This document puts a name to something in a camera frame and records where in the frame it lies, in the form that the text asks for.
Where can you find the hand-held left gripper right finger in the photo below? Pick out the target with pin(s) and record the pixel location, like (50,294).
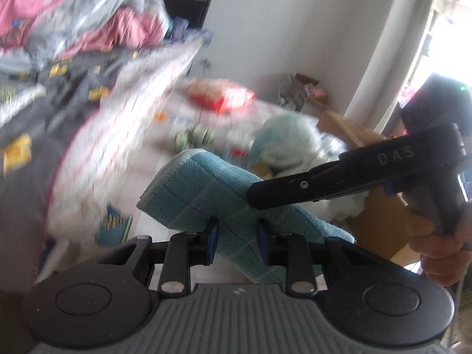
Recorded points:
(263,243)

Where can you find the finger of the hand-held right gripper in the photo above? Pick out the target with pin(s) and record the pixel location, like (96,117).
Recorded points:
(287,191)

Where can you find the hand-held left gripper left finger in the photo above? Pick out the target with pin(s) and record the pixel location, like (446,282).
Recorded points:
(213,239)

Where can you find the teal checked towel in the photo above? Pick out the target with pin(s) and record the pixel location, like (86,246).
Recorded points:
(199,188)

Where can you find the large brown cardboard box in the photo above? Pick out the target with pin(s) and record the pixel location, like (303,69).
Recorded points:
(376,225)

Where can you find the green scrunchie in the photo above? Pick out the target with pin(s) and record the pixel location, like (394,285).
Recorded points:
(195,136)

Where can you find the person's right hand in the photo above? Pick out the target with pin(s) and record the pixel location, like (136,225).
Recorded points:
(438,258)

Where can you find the white plastic bag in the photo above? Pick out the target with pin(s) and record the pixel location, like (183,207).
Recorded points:
(291,136)

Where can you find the red wet wipes pack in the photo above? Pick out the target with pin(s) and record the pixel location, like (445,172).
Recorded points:
(225,97)

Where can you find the purple cloth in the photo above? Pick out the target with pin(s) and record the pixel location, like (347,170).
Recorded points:
(184,29)

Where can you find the black headboard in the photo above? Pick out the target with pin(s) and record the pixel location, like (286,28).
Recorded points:
(191,7)

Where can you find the grey bed sheet yellow print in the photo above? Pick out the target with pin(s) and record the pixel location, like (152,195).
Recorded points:
(62,92)

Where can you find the pink and grey quilt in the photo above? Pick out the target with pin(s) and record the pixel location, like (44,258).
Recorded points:
(110,25)

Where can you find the wall socket with plug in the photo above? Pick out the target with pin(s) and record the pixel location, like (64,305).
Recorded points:
(207,65)

